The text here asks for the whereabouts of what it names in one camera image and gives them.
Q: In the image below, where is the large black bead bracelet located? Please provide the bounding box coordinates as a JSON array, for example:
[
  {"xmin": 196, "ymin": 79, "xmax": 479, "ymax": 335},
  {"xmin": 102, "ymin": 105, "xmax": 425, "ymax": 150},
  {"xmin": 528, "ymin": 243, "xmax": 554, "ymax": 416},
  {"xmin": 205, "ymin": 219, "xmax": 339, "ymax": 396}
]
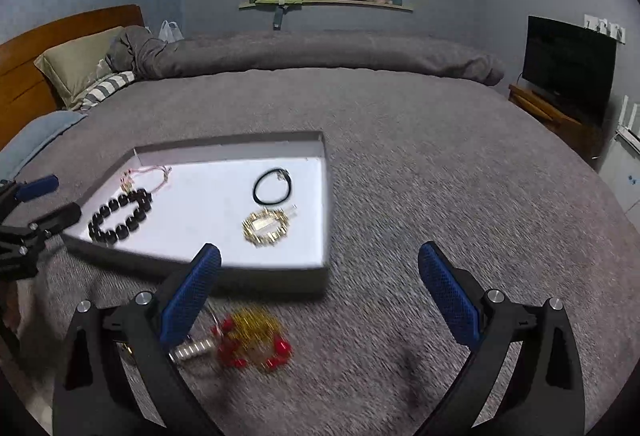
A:
[{"xmin": 86, "ymin": 187, "xmax": 153, "ymax": 247}]

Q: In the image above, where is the red bead gold bracelet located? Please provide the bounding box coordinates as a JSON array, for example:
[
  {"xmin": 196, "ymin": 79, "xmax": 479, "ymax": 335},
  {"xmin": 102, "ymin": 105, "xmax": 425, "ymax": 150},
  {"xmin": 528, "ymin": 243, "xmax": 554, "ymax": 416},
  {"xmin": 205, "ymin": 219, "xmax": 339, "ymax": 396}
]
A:
[{"xmin": 209, "ymin": 306, "xmax": 294, "ymax": 374}]

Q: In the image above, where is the pink string charm bracelet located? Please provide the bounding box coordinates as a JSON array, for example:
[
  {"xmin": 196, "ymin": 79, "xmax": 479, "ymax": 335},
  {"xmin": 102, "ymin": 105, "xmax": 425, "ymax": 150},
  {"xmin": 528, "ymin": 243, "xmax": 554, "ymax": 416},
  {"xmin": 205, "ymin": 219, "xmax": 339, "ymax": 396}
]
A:
[{"xmin": 118, "ymin": 164, "xmax": 173, "ymax": 197}]

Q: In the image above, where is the gold chain bracelet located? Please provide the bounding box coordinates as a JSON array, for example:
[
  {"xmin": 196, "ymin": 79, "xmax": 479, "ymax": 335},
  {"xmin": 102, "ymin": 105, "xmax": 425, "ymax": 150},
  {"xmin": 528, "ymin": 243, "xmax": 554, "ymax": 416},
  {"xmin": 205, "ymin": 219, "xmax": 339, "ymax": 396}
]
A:
[{"xmin": 242, "ymin": 204, "xmax": 298, "ymax": 248}]

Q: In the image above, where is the black cord bracelet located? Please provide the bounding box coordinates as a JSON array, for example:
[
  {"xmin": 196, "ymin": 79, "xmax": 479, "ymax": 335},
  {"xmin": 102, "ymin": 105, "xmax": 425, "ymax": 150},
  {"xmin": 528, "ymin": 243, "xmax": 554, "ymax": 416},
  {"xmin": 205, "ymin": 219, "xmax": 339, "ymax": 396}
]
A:
[{"xmin": 252, "ymin": 167, "xmax": 293, "ymax": 208}]

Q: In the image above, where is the light blue sheet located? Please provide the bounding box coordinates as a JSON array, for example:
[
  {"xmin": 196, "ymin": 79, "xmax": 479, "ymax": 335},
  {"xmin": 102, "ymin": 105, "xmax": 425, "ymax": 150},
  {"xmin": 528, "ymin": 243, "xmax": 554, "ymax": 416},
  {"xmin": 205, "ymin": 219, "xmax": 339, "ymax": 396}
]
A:
[{"xmin": 0, "ymin": 111, "xmax": 86, "ymax": 180}]

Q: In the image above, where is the wooden headboard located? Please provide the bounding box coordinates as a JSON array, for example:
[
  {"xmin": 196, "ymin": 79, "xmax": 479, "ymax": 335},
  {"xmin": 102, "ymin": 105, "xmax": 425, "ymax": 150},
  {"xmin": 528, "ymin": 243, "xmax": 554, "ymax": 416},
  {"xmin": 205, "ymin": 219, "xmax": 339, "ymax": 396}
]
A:
[{"xmin": 0, "ymin": 5, "xmax": 144, "ymax": 146}]

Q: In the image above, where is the shallow white cardboard tray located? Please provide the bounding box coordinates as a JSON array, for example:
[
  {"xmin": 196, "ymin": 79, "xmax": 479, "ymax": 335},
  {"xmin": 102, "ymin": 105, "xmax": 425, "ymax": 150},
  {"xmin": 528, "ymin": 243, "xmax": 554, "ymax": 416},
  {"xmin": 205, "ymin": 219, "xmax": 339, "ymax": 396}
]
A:
[{"xmin": 62, "ymin": 132, "xmax": 331, "ymax": 296}]

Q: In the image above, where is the olive green pillow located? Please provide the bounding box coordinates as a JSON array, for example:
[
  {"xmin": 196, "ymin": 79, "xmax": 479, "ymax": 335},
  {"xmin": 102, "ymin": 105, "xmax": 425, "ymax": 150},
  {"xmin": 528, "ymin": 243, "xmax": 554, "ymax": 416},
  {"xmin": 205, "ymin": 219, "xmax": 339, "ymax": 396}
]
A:
[{"xmin": 34, "ymin": 26, "xmax": 124, "ymax": 110}]

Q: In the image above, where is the striped grey white pillow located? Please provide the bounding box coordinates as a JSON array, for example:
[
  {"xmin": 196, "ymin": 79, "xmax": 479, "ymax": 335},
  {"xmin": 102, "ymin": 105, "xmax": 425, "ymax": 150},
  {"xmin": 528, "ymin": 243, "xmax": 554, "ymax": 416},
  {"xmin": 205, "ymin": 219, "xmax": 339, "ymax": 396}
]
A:
[{"xmin": 78, "ymin": 71, "xmax": 136, "ymax": 113}]

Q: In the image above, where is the rolled grey duvet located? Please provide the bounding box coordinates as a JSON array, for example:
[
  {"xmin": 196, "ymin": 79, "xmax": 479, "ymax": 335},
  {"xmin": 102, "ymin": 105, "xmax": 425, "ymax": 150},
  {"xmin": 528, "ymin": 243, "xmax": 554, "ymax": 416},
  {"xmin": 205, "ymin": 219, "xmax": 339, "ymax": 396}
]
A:
[{"xmin": 105, "ymin": 26, "xmax": 504, "ymax": 87}]

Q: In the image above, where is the wooden tv stand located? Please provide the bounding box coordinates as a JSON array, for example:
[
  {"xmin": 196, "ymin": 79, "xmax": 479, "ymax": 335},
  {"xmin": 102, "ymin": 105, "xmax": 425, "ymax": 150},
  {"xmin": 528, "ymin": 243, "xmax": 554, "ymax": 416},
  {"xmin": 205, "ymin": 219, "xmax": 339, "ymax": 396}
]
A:
[{"xmin": 509, "ymin": 84, "xmax": 603, "ymax": 164}]

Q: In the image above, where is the white plastic bag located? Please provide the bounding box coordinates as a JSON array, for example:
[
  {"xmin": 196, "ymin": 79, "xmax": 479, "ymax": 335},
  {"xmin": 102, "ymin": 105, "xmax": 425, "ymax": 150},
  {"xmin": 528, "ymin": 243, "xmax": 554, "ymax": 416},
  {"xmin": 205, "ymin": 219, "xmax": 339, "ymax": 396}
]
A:
[{"xmin": 158, "ymin": 20, "xmax": 183, "ymax": 43}]

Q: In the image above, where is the white wifi router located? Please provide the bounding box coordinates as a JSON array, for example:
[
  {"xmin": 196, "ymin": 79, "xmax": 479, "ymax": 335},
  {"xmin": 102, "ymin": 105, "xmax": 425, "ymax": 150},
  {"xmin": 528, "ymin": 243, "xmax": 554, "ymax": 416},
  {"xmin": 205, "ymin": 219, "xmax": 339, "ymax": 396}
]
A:
[{"xmin": 616, "ymin": 95, "xmax": 640, "ymax": 140}]

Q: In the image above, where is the black flat monitor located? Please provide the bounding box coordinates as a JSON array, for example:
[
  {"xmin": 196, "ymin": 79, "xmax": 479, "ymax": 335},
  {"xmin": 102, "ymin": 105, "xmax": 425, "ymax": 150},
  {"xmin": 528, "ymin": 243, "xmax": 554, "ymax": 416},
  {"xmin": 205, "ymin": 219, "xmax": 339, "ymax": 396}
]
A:
[{"xmin": 522, "ymin": 16, "xmax": 616, "ymax": 127}]

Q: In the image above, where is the wooden window sill shelf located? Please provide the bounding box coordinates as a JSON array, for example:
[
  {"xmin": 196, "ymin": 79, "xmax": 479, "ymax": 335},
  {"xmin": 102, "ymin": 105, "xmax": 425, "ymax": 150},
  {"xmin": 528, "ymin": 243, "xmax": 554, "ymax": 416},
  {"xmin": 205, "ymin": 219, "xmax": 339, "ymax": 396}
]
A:
[{"xmin": 238, "ymin": 0, "xmax": 414, "ymax": 14}]

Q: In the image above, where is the white wall socket strip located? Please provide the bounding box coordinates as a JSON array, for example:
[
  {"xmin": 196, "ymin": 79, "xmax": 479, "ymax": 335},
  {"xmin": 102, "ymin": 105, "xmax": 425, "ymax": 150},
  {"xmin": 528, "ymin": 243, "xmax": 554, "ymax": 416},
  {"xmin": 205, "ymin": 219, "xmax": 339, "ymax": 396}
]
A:
[{"xmin": 584, "ymin": 14, "xmax": 626, "ymax": 44}]

